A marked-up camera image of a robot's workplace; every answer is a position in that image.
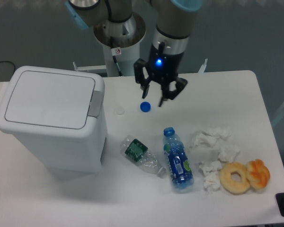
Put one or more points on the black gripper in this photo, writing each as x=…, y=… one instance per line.
x=161, y=68

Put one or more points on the crumpled white tissue top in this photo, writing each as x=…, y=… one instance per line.
x=209, y=138

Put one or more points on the crumpled white tissue middle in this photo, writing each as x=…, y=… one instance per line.
x=227, y=153

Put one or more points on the blue bottle cap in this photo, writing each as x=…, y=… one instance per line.
x=145, y=106

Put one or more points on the clear bottle green label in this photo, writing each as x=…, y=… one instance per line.
x=141, y=156

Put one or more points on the white plastic trash can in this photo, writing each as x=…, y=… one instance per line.
x=58, y=115

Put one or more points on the white bottle cap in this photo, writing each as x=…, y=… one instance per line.
x=120, y=110

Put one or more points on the crumpled white tissue bottom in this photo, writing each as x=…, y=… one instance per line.
x=211, y=170

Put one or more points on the orange glazed bread roll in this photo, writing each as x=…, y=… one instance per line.
x=257, y=174

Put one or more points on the blue plastic bottle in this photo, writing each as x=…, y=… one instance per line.
x=178, y=165

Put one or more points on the crumpled white tissue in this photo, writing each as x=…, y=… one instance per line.
x=209, y=138
x=211, y=170
x=227, y=153

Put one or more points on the plain ring donut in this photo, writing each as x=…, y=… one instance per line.
x=233, y=177

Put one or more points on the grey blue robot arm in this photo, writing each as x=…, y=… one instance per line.
x=173, y=26

